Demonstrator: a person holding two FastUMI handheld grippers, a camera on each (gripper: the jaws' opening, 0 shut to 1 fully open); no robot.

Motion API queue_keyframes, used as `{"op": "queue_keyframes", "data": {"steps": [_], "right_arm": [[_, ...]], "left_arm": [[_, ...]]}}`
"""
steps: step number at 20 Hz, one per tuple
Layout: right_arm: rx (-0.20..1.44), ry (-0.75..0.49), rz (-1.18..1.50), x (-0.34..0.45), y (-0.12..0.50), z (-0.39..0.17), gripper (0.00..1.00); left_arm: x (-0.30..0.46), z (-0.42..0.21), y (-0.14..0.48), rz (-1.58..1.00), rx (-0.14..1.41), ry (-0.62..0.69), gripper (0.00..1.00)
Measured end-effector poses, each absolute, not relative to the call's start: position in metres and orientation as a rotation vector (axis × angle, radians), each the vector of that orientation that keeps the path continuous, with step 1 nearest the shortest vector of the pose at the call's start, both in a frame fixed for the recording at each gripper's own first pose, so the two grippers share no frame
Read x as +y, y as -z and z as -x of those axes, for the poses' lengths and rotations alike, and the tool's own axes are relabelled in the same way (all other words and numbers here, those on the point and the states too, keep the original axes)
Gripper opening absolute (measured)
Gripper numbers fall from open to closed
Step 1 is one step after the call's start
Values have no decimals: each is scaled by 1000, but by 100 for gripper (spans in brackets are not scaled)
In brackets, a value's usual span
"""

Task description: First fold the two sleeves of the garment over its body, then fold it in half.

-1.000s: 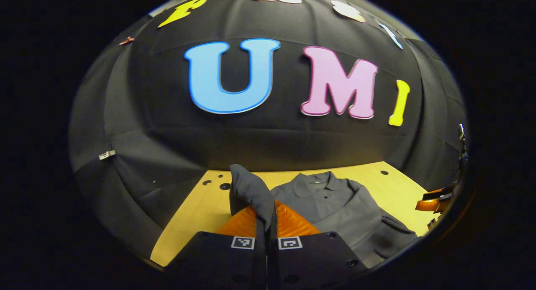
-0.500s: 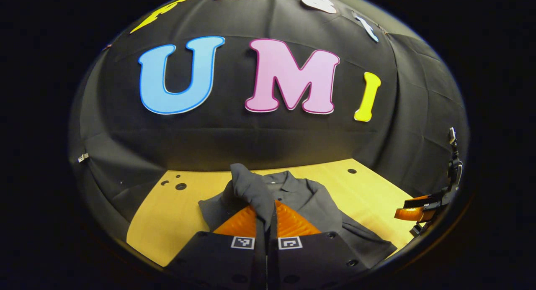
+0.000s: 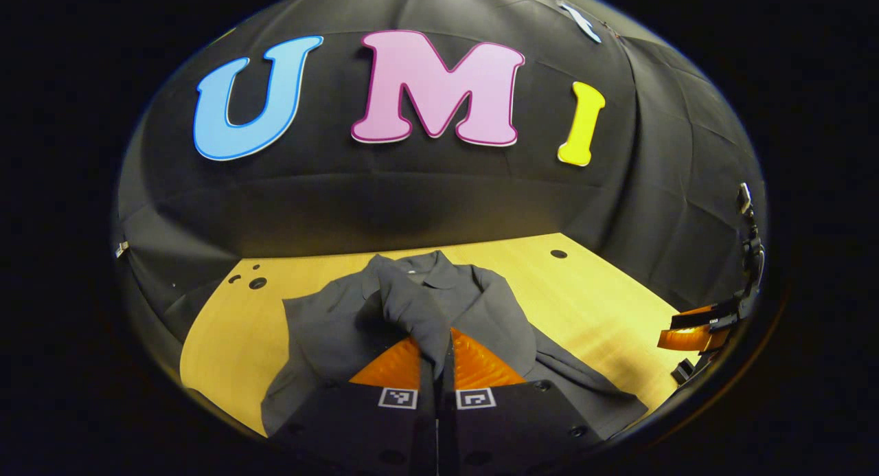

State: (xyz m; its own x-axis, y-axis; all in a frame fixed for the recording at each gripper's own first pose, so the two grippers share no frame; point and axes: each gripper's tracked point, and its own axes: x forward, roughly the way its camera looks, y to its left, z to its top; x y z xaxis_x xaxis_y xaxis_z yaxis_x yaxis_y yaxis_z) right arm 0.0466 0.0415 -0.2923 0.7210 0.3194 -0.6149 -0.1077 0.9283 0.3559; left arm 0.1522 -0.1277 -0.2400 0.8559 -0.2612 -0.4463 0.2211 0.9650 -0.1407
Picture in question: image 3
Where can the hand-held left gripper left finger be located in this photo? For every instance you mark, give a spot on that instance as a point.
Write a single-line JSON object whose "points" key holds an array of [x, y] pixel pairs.
{"points": [[343, 421]]}

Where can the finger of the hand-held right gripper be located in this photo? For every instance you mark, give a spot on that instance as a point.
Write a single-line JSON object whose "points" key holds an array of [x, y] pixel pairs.
{"points": [[707, 318], [693, 338]]}

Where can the grey button shirt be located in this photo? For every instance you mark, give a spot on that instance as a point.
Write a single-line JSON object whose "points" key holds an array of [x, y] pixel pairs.
{"points": [[467, 311]]}

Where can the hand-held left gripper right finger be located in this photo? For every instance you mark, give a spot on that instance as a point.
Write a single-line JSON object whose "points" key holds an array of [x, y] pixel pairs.
{"points": [[522, 421]]}

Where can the black backdrop cloth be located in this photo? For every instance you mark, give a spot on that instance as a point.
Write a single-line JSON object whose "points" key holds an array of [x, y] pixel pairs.
{"points": [[412, 194]]}

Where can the small white clip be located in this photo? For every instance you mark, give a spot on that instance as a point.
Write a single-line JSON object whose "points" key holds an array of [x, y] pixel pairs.
{"points": [[122, 248]]}

